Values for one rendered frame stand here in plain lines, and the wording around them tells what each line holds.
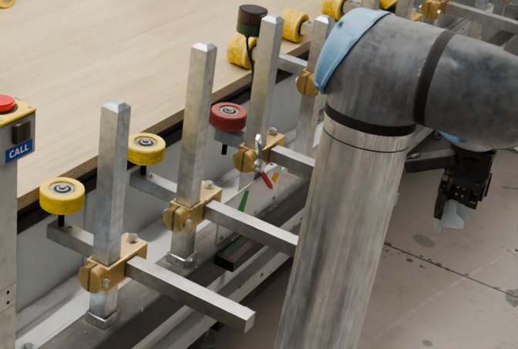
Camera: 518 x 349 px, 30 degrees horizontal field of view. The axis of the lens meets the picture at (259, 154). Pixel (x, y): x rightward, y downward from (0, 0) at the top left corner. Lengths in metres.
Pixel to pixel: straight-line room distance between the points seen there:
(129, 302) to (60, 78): 0.61
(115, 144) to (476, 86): 0.68
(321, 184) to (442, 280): 2.17
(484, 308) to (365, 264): 2.06
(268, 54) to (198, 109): 0.25
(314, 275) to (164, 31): 1.39
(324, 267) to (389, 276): 2.08
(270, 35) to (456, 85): 0.89
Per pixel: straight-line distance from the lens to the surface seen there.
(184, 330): 2.65
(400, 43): 1.13
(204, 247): 2.02
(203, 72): 1.75
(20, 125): 1.33
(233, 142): 2.13
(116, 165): 1.60
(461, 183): 1.90
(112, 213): 1.65
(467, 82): 1.11
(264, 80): 1.99
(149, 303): 1.85
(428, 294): 3.27
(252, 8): 1.98
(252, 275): 2.90
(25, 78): 2.22
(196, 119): 1.79
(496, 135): 1.16
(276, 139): 2.11
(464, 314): 3.23
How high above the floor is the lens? 1.82
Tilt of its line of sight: 28 degrees down
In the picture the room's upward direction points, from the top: 8 degrees clockwise
